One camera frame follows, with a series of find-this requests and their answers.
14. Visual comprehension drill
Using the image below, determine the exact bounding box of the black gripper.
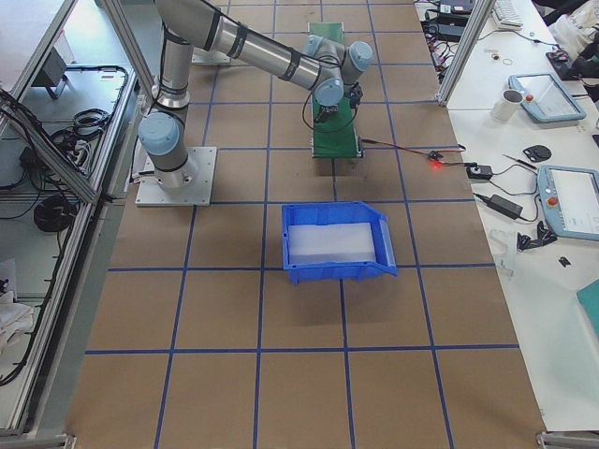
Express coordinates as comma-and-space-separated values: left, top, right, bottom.
314, 105, 338, 123

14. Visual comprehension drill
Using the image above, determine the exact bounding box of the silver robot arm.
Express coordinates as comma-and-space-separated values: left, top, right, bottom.
138, 1, 373, 192

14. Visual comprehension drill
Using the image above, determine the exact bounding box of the green conveyor belt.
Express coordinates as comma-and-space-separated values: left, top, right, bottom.
304, 22, 373, 159

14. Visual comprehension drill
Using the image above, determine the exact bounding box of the blue plastic bin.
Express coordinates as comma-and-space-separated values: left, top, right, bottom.
282, 201, 398, 284

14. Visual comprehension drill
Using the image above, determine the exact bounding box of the black speed control knob box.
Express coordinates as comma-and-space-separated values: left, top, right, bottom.
466, 164, 493, 181

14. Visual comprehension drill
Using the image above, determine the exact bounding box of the white mug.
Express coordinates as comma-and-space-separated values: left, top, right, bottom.
490, 89, 523, 122

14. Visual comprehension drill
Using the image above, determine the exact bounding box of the black power adapter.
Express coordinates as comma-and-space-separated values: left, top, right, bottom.
484, 195, 522, 220

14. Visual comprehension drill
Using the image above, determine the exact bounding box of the teach pendant tablet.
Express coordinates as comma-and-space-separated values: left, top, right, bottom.
537, 165, 598, 241
508, 73, 586, 123

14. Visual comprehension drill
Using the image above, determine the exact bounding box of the red black power cable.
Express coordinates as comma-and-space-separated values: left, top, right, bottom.
359, 136, 469, 167

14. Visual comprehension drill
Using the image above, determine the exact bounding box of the aluminium frame post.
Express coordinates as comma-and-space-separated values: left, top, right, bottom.
436, 0, 495, 107

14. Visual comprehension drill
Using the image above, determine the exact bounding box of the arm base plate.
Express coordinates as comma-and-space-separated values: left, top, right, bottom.
135, 147, 217, 207

